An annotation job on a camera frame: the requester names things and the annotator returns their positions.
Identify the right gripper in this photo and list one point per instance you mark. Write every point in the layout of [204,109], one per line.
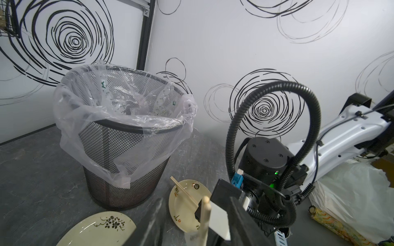
[243,229]

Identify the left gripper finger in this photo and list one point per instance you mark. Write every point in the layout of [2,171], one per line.
[151,229]

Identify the chopsticks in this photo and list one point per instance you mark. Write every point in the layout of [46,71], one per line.
[204,221]
[180,187]

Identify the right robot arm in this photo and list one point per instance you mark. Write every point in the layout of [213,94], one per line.
[276,177]

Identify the cream plate with black patch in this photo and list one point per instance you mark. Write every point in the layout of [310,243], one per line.
[108,228]

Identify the cream plate with red marks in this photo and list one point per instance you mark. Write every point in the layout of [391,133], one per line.
[182,209]

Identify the clear plastic bin liner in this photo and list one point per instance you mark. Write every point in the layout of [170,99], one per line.
[123,123]

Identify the black mesh trash bin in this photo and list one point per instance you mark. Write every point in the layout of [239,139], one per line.
[123,160]

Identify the white plastic bag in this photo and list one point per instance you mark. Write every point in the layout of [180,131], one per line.
[360,196]

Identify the black wire wall basket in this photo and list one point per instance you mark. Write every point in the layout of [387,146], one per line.
[9,20]

